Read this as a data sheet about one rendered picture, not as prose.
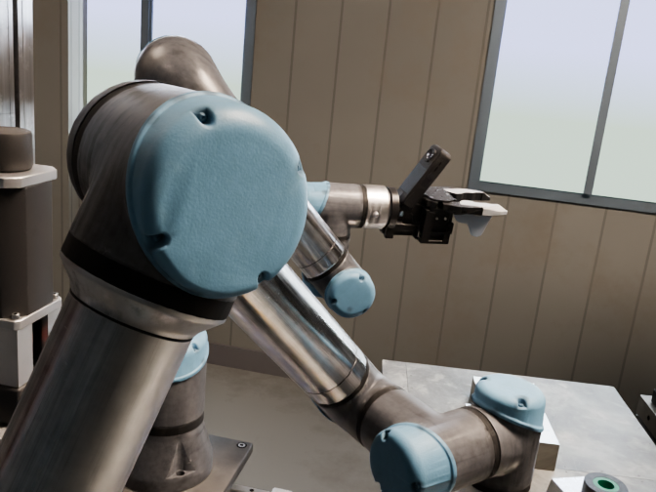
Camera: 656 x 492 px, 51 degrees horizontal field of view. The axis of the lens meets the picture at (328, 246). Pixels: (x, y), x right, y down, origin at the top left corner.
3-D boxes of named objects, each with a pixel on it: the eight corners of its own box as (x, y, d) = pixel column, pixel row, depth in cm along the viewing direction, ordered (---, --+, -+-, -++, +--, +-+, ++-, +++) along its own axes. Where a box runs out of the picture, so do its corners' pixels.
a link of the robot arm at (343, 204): (291, 224, 121) (295, 176, 119) (351, 225, 124) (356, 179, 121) (300, 235, 113) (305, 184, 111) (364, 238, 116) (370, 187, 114)
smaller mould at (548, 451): (468, 461, 162) (472, 433, 160) (461, 428, 176) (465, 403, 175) (554, 471, 161) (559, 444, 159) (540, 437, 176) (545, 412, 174)
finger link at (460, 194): (473, 216, 132) (435, 219, 127) (480, 186, 130) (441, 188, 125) (484, 222, 129) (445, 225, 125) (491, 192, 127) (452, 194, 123)
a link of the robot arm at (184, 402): (123, 430, 99) (125, 343, 95) (126, 386, 111) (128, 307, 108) (208, 427, 102) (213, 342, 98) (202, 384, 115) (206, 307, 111)
